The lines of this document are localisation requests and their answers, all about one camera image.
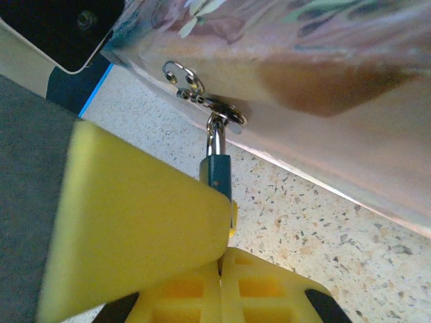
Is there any blue padlock silver shackle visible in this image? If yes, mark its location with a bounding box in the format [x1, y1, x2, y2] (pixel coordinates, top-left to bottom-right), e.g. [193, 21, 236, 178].
[199, 112, 234, 203]

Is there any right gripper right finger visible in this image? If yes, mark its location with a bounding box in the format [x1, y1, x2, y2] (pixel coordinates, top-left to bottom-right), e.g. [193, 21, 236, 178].
[220, 246, 354, 323]

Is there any decorated pink tin box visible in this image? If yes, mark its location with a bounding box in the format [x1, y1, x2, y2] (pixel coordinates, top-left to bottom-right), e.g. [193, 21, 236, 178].
[100, 0, 431, 240]

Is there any blue edged side rail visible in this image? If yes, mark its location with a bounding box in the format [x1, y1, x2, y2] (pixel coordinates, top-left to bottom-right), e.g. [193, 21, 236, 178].
[45, 52, 116, 119]

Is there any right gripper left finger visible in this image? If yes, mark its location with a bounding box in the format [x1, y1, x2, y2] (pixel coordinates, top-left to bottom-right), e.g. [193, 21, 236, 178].
[97, 258, 222, 323]

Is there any silver box hasp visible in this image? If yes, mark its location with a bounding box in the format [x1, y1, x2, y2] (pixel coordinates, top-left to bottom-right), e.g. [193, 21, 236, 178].
[162, 60, 248, 136]

